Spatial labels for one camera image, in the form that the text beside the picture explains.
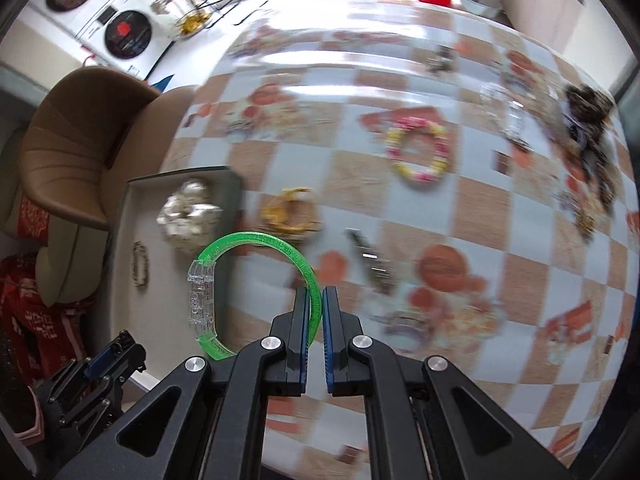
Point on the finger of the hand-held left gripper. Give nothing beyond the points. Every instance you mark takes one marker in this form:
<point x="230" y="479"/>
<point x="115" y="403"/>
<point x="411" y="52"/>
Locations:
<point x="132" y="357"/>
<point x="102" y="361"/>

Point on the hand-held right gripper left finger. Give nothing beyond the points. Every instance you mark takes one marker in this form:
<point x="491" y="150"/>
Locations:
<point x="302" y="345"/>

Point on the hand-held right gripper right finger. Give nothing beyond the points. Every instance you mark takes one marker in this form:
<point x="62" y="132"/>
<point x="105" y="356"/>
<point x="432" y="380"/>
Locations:
<point x="330" y="345"/>

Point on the grey shallow tray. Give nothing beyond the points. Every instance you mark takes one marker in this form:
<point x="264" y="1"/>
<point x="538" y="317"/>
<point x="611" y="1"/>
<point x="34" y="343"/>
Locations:
<point x="150" y="335"/>

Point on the beige toothed hair clip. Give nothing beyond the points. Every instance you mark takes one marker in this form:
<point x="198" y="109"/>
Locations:
<point x="372" y="262"/>

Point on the red printed cloth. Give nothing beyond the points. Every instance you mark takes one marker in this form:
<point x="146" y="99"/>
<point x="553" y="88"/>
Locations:
<point x="30" y="320"/>

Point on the beige sofa seat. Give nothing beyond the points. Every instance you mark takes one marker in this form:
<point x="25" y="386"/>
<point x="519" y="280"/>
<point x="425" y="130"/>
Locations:
<point x="60" y="265"/>

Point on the white polka dot scrunchie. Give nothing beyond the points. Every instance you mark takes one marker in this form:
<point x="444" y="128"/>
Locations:
<point x="190" y="215"/>

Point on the red patterned cushion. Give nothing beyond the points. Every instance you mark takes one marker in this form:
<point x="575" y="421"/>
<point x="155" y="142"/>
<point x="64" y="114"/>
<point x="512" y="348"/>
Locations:
<point x="32" y="220"/>

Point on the brown leather chair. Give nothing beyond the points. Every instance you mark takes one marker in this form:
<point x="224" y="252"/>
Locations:
<point x="70" y="135"/>

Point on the checkered printed tablecloth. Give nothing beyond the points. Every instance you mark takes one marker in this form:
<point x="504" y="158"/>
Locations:
<point x="350" y="85"/>

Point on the clear claw clip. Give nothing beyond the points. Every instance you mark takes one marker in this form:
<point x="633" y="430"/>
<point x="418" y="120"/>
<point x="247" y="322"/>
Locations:
<point x="510" y="115"/>

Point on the small dark brooch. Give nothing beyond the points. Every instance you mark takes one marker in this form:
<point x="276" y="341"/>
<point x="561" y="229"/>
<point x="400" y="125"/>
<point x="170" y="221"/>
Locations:
<point x="440" y="60"/>

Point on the bowl with yellow contents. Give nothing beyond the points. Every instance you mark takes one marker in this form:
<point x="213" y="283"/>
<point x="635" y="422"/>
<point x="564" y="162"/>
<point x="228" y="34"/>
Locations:
<point x="192" y="22"/>

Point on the white appliance with round windows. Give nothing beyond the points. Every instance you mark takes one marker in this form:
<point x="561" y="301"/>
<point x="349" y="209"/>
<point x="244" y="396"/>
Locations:
<point x="100" y="10"/>

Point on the metal basin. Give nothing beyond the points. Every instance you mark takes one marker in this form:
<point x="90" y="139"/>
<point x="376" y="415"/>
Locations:
<point x="480" y="2"/>

